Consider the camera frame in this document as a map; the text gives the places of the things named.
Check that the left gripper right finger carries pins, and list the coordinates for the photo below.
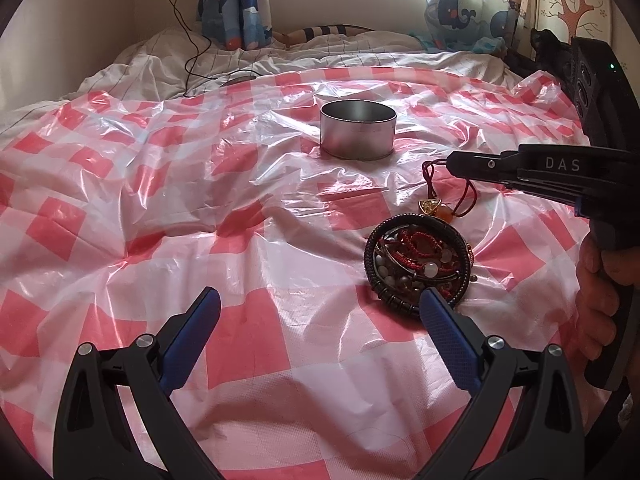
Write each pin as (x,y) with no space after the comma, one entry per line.
(545,439)

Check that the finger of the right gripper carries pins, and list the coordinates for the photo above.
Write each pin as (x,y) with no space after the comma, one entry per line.
(495,168)

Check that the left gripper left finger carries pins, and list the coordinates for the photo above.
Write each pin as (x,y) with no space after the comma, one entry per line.
(92,436)

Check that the black round jewelry tray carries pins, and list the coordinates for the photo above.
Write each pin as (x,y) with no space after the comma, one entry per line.
(409,253)

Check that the person's right hand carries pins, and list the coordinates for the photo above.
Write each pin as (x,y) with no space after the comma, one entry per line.
(597,300)

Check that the silver metal tin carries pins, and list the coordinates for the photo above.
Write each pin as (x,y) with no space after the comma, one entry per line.
(357,129)

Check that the blue whale curtain right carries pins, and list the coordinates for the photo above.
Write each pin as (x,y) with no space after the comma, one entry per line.
(480,26)

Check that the blue whale curtain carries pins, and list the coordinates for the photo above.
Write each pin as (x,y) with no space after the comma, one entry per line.
(480,26)
(236,24)

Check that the tree pattern headboard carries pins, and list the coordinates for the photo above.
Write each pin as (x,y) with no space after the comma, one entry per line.
(567,19)

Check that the red white checkered plastic sheet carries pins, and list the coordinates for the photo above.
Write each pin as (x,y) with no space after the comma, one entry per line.
(115,214)

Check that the striped plush pillow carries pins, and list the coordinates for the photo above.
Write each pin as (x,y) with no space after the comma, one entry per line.
(306,34)

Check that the blue whale curtain left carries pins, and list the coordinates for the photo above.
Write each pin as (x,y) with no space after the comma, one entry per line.
(236,24)

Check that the white striped bed quilt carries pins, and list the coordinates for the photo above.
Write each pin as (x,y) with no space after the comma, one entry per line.
(154,70)

